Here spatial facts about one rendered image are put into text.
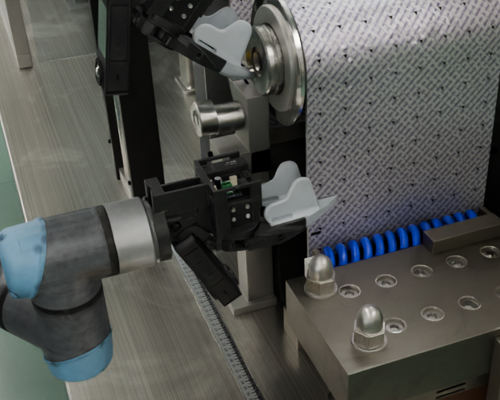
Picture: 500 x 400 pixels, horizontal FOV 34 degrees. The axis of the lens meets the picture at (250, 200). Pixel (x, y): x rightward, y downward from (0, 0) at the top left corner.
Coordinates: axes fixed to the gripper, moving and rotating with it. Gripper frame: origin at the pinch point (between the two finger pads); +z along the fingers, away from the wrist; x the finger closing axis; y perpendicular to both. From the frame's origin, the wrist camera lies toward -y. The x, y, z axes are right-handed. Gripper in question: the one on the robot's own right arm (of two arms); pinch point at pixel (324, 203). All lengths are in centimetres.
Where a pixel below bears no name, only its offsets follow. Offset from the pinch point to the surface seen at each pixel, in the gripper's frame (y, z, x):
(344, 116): 10.7, 2.3, -0.3
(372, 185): 1.0, 6.0, -0.2
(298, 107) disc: 13.0, -3.1, -0.6
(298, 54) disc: 18.9, -3.1, -0.5
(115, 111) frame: -6.7, -14.7, 47.3
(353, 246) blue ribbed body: -4.9, 2.5, -2.7
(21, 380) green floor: -109, -42, 106
